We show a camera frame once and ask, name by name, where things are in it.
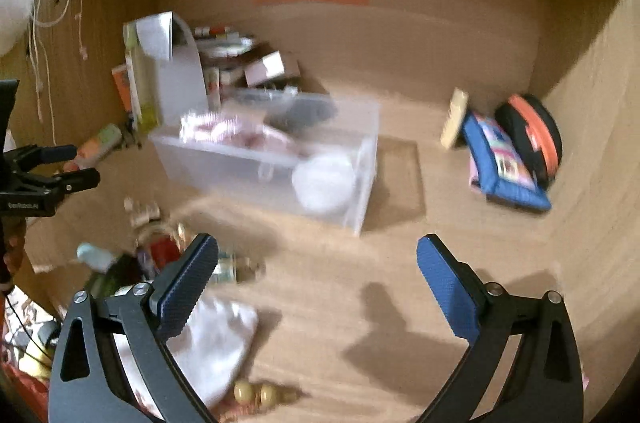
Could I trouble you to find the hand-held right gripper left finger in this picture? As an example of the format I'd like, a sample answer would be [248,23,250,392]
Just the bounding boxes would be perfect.
[48,232,221,423]

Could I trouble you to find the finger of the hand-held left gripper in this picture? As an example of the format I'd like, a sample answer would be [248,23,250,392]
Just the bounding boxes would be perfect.
[6,144,79,177]
[9,167,102,205]

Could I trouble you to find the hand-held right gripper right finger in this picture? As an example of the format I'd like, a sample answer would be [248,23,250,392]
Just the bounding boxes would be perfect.
[416,233,586,423]

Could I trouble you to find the clear plastic bin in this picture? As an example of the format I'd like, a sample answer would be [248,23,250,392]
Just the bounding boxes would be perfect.
[149,90,382,238]

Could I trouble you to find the wooden desktop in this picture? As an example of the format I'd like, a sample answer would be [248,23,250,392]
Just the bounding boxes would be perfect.
[20,96,606,423]

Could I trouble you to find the person's left hand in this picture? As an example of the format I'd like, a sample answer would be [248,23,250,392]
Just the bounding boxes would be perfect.
[0,223,27,295]

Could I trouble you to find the small red object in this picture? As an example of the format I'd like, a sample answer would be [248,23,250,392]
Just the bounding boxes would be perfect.
[149,237,179,272]

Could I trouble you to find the green and orange tube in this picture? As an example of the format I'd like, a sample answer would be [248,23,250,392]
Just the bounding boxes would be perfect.
[74,123,124,170]

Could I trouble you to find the small glass jar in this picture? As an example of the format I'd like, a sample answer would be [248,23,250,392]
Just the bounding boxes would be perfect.
[211,252,267,287]

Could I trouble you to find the white cloth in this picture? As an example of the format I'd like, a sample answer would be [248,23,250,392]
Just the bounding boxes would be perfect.
[112,293,260,410]

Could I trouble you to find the pale teal object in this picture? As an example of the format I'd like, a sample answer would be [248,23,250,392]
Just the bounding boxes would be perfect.
[76,242,117,272]

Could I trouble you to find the white fluffy object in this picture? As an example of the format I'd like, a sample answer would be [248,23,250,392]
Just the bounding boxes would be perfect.
[0,0,34,57]

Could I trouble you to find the wooden beads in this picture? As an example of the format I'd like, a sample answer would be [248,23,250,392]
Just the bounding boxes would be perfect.
[233,380,279,405]

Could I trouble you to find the blue pouch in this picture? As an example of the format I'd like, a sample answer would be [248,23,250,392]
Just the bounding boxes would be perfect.
[462,110,553,212]

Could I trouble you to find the white file box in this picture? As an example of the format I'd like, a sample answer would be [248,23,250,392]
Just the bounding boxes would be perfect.
[156,10,209,130]

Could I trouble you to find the pink mesh bag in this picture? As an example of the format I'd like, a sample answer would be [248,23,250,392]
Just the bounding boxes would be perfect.
[179,110,302,155]

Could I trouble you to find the white round lid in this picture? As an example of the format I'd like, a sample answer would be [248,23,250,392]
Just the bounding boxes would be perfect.
[291,154,357,217]

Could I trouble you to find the box with orange print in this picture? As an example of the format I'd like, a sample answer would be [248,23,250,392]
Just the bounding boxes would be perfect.
[204,67,222,110]

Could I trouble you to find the beige tube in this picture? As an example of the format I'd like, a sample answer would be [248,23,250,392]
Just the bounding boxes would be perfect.
[439,88,470,150]

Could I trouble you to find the black and orange round case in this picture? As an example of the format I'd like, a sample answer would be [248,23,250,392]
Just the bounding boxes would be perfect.
[494,94,564,192]

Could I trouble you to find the dark grey pouch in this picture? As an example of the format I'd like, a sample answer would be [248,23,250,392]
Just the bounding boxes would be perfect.
[264,96,337,130]

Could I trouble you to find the small white box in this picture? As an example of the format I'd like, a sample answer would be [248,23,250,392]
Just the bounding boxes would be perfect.
[244,52,287,87]

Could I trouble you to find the white hanging cords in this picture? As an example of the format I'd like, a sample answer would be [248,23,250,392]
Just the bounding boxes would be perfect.
[25,0,87,135]

